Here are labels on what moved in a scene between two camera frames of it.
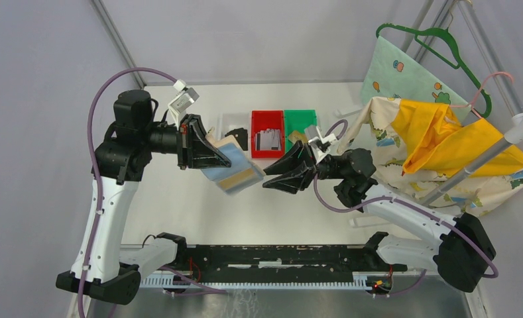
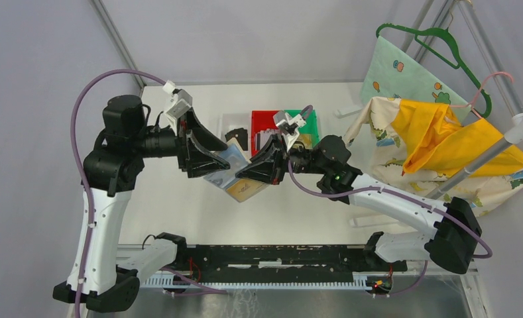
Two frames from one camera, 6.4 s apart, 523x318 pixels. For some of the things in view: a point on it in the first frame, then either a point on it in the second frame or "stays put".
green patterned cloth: [392, 72] stays put
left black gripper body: [183, 142] stays put
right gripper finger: [291, 183] → [266, 166]
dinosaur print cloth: [376, 138] stays put
